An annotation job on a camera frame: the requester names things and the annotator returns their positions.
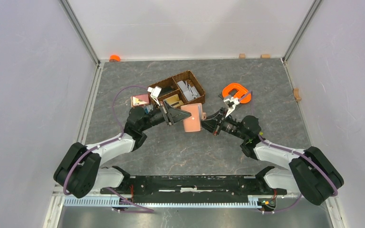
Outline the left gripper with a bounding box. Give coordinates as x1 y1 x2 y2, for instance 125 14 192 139
140 100 192 131

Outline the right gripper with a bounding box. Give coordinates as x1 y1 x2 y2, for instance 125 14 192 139
195 108 248 141

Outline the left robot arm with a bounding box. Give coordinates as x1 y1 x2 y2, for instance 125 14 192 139
53 102 191 199

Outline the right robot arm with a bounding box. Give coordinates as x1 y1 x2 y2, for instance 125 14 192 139
201 108 345 206

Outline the gold cards pile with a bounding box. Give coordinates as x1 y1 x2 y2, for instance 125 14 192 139
164 94 184 108

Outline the silver cards pile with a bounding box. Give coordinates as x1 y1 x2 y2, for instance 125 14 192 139
177 81 200 101

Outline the brown wicker basket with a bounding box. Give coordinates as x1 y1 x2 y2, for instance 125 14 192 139
148 71 206 105

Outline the orange cap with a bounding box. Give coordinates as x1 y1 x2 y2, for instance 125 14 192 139
109 55 121 62

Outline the curved wooden piece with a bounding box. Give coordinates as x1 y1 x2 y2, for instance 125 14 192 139
293 88 302 102

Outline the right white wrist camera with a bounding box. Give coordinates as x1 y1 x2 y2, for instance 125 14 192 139
223 95 240 118

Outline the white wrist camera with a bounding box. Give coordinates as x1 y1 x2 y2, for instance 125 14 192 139
147 86 162 105
223 95 240 118

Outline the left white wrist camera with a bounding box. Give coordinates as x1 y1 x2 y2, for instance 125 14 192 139
147 86 162 105

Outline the orange plastic ring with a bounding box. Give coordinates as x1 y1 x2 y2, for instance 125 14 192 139
221 83 252 105

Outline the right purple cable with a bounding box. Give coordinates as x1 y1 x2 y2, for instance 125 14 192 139
237 90 339 215

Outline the purple cable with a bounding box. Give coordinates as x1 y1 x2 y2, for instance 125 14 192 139
237 90 339 215
63 85 155 214

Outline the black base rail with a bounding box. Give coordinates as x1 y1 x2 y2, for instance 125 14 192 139
114 175 287 204

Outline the white comb cable duct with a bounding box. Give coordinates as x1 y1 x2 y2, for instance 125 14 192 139
63 196 261 209

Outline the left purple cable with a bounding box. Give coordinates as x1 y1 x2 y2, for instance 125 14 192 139
63 85 155 214

